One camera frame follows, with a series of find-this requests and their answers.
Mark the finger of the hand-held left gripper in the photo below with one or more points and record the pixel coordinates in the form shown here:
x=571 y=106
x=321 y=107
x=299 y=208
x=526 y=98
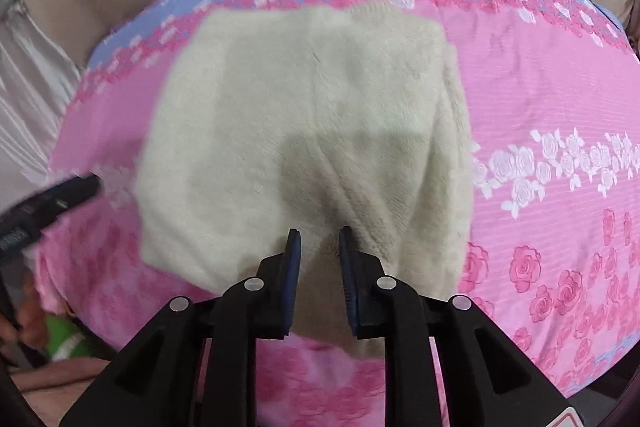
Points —
x=70 y=192

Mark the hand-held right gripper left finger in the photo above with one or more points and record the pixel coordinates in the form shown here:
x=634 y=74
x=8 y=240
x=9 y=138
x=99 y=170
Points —
x=295 y=267

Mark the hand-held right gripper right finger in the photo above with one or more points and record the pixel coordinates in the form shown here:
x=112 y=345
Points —
x=346 y=267

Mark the cream sweater with black hearts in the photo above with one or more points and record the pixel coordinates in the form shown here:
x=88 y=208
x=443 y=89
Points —
x=300 y=107

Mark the person's left forearm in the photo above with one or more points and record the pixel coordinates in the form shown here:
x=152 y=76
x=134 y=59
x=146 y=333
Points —
x=55 y=384

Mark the person's left hand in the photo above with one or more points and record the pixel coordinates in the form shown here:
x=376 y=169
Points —
x=32 y=312

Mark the white satin curtain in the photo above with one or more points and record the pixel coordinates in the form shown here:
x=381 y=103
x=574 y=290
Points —
x=30 y=107

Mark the green and white object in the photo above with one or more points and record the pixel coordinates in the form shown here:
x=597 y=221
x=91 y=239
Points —
x=70 y=339

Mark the pink floral bed sheet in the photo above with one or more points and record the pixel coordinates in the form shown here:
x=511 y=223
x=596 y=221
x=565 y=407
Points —
x=540 y=107

